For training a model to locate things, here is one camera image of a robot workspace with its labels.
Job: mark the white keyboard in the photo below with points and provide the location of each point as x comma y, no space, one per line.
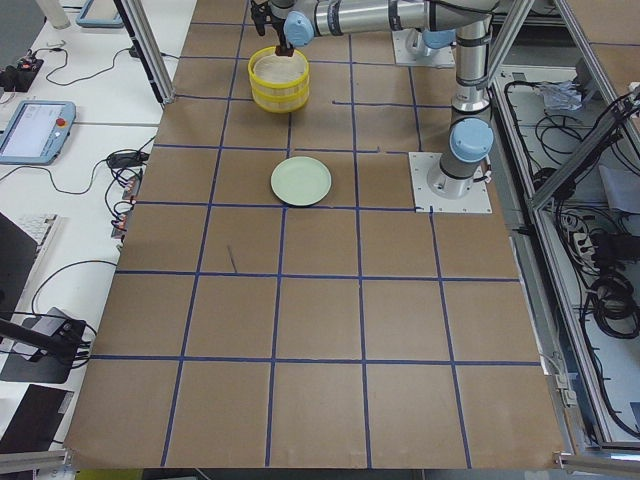
43,229

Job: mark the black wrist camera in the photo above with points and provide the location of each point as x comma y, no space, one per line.
260,15

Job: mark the yellow steamer layer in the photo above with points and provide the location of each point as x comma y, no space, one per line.
281,103
276,89

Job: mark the aluminium frame post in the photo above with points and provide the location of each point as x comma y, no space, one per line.
140,32

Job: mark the brown steamed bun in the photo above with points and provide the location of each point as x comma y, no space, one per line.
284,51

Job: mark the black laptop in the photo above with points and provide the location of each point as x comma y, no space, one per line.
18,255

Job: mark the black power adapter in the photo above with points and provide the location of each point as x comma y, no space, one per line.
128,159

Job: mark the black camera stand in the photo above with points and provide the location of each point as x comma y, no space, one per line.
45,347

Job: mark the white steamer cloth liner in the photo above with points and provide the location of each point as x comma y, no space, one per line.
279,69

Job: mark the blue teach pendant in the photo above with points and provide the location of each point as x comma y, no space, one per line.
99,14
37,132

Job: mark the light green plate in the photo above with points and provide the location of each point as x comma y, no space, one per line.
301,181

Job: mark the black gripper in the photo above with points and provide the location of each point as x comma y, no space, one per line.
279,29

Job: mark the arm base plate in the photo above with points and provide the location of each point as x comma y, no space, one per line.
435,192
442,59

